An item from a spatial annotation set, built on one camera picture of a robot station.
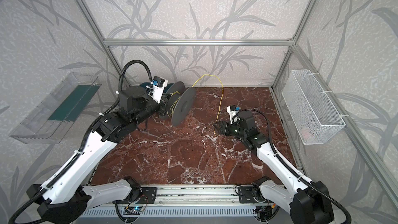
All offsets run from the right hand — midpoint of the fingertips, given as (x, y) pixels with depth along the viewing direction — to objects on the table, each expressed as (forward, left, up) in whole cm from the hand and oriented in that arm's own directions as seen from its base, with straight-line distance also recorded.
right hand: (217, 120), depth 78 cm
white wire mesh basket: (-8, -39, +15) cm, 42 cm away
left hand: (+2, +20, +20) cm, 28 cm away
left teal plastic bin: (+43, +55, -17) cm, 71 cm away
